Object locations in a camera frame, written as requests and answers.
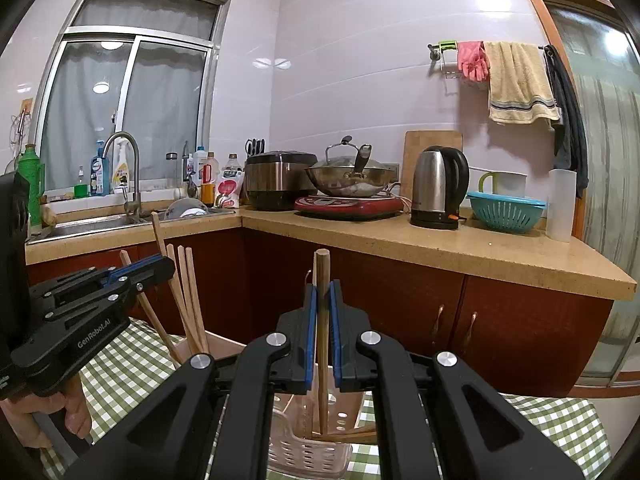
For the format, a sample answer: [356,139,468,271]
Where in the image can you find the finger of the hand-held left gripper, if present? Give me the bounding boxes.
[44,270,177,330]
[29,254,177,307]

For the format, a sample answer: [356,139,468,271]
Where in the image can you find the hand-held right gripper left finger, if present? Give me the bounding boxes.
[62,282,319,480]

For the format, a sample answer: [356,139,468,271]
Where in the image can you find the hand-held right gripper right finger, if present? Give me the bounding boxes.
[327,280,586,480]

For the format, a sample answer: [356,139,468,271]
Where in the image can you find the beige perforated utensil holder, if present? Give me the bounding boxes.
[169,331,381,480]

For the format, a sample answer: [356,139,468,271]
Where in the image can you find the person's left hand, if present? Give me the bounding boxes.
[0,374,93,450]

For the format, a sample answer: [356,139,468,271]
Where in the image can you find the steel kitchen sink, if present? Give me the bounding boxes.
[27,212,151,244]

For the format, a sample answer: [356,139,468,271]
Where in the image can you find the white dishes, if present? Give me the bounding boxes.
[162,197,208,221]

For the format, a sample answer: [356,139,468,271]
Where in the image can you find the red-brown kitchen cabinet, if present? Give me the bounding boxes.
[27,227,615,398]

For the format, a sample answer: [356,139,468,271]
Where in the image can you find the steel sink faucet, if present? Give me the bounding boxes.
[102,131,143,218]

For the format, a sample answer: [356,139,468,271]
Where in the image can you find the white spray bottle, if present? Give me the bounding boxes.
[111,140,132,195]

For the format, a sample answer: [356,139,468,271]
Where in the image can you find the blue detergent bottle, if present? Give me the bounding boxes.
[90,141,112,197]

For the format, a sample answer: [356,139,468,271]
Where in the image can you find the red label sauce bottle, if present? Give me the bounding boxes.
[201,152,218,207]

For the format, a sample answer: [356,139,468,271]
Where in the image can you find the white plastic bottle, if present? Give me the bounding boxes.
[192,146,208,188]

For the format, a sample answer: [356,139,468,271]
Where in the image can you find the white and red pouch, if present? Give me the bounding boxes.
[215,167,246,209]

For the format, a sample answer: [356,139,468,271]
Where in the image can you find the green thermos bottle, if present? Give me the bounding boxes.
[17,144,47,228]

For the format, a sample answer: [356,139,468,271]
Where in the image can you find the red induction cooker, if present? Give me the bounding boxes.
[294,195,406,221]

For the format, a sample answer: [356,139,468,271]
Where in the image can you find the beige kitchen countertop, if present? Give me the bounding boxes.
[25,205,637,302]

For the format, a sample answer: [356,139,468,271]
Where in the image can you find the steel rice cooker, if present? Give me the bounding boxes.
[244,150,317,211]

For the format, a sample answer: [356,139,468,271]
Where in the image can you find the steel wok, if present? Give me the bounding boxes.
[305,144,396,198]

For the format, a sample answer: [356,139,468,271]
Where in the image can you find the kitchen window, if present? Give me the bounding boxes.
[40,0,232,196]

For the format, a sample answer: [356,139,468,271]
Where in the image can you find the glass wok lid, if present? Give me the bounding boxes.
[312,136,388,170]

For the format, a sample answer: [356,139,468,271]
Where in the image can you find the steel electric kettle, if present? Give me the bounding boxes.
[410,146,471,231]

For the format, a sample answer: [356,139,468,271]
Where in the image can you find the teal plastic colander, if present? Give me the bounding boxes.
[466,190,547,235]

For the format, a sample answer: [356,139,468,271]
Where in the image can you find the wooden cutting board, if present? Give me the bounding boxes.
[401,131,463,201]

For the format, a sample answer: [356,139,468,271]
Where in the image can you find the green checked tablecloth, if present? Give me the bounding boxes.
[39,317,613,480]

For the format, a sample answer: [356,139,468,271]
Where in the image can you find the white plastic cylinder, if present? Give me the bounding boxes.
[546,169,578,243]

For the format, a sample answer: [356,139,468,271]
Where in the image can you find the pink rubber gloves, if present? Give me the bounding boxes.
[457,41,491,82]

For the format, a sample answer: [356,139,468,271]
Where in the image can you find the yellow hanging towel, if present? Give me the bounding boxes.
[482,41,561,126]

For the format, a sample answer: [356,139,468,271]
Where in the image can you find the frosted glass door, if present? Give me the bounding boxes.
[517,0,640,401]

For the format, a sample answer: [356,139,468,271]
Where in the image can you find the dark hanging cloth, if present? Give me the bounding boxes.
[544,45,590,198]

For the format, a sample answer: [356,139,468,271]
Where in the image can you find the white pitcher green handle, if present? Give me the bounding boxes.
[478,171,528,196]

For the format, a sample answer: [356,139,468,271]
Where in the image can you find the metal towel rail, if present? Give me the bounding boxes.
[427,40,556,81]

